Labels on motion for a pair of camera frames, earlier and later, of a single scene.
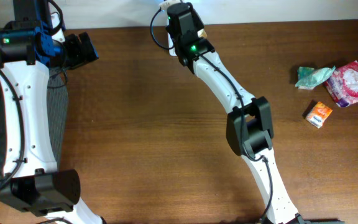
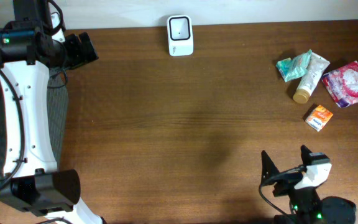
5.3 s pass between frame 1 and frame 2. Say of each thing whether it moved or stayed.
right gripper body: moved
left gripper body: stayed
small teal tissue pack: moved
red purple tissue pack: stayed
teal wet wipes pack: moved
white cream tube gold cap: moved
